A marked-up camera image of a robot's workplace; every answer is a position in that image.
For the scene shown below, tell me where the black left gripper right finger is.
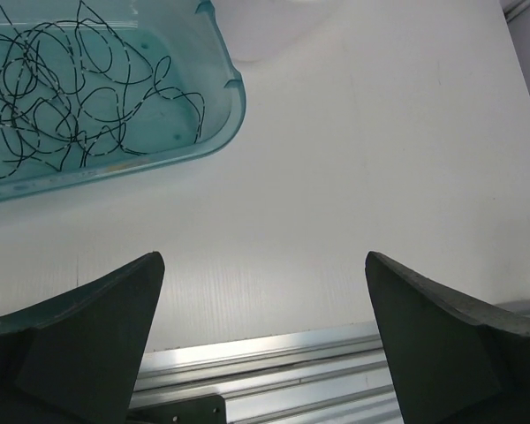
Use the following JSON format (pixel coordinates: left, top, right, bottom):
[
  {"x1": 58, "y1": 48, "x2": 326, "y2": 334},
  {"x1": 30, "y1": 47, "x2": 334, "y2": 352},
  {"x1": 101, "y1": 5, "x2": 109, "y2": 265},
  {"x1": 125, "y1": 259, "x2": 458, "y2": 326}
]
[{"x1": 365, "y1": 252, "x2": 530, "y2": 423}]

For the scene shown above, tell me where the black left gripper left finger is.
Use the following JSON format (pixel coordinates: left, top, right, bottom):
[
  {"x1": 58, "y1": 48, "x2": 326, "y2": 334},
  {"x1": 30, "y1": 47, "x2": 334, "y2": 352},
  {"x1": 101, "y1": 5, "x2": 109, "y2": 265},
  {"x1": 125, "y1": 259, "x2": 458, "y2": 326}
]
[{"x1": 0, "y1": 252, "x2": 165, "y2": 423}]

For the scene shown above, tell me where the long dark thin wire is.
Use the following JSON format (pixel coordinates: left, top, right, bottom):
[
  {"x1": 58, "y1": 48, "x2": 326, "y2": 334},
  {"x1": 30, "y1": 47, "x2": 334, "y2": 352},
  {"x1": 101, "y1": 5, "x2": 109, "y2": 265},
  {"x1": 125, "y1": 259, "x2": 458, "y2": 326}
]
[{"x1": 0, "y1": 0, "x2": 204, "y2": 180}]

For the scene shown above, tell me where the teal translucent plastic bin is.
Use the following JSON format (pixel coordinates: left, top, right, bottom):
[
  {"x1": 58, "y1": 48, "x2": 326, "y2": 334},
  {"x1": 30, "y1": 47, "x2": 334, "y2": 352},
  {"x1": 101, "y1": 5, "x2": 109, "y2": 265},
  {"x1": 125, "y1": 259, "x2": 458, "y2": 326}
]
[{"x1": 0, "y1": 1, "x2": 246, "y2": 201}]

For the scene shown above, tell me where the white plastic basket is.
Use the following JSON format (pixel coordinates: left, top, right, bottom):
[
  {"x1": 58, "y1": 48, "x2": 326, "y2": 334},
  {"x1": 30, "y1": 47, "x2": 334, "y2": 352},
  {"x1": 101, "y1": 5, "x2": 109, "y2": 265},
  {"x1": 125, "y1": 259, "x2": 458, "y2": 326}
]
[{"x1": 213, "y1": 0, "x2": 341, "y2": 62}]

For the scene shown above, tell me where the aluminium mounting rail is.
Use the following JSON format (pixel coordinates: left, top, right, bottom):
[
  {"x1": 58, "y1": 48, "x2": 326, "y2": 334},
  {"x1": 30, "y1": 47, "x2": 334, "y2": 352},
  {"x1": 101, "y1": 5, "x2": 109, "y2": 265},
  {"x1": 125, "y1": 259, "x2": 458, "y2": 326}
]
[{"x1": 130, "y1": 313, "x2": 403, "y2": 423}]

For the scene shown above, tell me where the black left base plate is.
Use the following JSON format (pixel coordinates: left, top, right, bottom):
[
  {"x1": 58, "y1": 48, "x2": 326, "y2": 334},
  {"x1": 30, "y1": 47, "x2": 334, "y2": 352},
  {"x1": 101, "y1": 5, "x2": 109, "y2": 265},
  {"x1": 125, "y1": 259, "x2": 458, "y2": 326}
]
[{"x1": 125, "y1": 395, "x2": 227, "y2": 424}]

